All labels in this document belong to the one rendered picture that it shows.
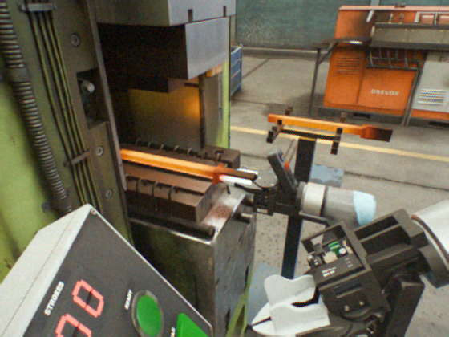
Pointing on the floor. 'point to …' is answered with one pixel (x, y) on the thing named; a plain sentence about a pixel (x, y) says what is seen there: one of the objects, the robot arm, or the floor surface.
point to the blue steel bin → (236, 68)
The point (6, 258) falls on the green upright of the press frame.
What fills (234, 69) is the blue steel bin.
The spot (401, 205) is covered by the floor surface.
